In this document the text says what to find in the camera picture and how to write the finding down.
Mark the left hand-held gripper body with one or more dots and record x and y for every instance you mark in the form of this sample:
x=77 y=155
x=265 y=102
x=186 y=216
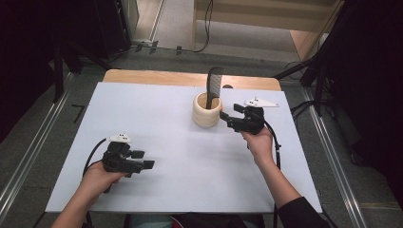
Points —
x=118 y=160

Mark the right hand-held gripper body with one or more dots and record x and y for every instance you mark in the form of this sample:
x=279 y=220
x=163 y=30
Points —
x=252 y=118

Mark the beige ribbed cup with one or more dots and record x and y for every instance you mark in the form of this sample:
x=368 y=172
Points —
x=206 y=117

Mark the black comb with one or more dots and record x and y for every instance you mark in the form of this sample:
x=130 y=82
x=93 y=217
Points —
x=214 y=85

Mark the person's right hand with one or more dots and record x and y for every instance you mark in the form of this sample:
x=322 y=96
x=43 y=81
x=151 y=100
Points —
x=259 y=144

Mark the person's left hand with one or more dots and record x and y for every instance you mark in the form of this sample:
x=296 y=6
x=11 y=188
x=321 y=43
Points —
x=96 y=180

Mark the white board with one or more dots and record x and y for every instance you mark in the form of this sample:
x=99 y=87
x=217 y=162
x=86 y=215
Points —
x=190 y=171

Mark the black metal stand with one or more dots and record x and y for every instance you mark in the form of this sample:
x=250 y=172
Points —
x=58 y=72
x=318 y=82

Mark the wooden table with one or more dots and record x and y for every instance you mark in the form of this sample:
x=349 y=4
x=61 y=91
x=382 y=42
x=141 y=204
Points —
x=158 y=77

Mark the person's dark clothing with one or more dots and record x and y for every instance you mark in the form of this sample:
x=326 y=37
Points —
x=206 y=221

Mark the wooden shelf unit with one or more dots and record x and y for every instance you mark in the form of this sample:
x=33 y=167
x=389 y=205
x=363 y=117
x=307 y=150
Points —
x=253 y=19

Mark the dark cabinet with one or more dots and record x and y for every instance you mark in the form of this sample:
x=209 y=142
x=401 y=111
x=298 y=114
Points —
x=114 y=25

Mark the metal floor rail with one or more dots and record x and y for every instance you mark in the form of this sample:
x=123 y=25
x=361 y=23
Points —
x=335 y=158
x=31 y=145

